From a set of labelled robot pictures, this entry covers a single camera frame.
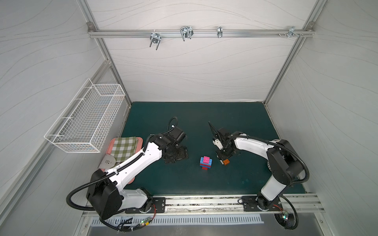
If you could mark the metal bracket small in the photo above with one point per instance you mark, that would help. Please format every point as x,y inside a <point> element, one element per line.
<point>219,31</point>

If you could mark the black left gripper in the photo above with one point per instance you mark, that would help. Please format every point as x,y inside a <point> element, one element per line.
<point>177,153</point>

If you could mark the metal u-bolt clamp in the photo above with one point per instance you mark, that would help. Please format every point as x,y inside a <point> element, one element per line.
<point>186,32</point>
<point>155,38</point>

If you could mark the green checkered cloth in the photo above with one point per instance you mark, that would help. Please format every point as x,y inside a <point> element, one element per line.
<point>123,148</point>

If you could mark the white slotted cable duct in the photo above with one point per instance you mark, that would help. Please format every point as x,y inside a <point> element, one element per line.
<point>183,220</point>

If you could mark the white wire basket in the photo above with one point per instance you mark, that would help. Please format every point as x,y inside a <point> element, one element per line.
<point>84,124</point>

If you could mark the red long lego brick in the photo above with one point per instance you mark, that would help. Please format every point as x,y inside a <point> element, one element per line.
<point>205,166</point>

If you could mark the metal u-bolt clamp middle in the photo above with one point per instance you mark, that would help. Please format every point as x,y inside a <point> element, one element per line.
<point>186,32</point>

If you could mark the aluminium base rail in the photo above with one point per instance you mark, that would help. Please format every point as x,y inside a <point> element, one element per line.
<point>233,204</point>

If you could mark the white long lego brick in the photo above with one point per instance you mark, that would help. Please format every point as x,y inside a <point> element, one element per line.
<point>218,144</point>

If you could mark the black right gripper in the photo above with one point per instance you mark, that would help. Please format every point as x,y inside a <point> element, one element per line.
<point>223,150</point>

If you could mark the grey ribbed mug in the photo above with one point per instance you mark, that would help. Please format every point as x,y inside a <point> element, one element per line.
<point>269,166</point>

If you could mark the light blue long lego brick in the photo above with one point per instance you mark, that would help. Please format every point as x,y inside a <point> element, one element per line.
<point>205,164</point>

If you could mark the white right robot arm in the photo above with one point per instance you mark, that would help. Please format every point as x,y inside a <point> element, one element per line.
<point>286,167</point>

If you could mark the aluminium top crossbar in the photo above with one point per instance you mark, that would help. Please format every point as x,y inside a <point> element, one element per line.
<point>198,33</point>

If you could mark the pink plastic tray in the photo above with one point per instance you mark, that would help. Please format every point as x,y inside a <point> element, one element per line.
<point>139,147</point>

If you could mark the metal bracket right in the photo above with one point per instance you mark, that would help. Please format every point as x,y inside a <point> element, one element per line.
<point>291,33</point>

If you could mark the metal u-bolt clamp left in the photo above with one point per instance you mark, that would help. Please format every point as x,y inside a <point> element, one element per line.
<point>155,38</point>

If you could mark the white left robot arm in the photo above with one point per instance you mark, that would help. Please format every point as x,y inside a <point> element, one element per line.
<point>108,196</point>

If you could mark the magenta small lego brick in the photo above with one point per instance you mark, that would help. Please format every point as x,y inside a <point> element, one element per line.
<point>206,160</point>

